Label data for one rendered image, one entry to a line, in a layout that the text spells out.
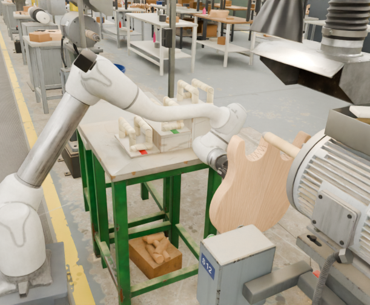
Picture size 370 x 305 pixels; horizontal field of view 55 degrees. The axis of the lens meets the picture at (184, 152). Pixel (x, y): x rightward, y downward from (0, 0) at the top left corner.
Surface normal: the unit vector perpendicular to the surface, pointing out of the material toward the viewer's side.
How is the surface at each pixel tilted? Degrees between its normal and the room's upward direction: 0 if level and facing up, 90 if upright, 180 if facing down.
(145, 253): 0
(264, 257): 90
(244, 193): 91
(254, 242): 0
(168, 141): 90
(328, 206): 90
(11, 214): 6
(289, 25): 71
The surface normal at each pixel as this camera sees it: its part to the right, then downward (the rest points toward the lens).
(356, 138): -0.89, 0.17
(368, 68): 0.46, 0.41
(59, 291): 0.04, -0.90
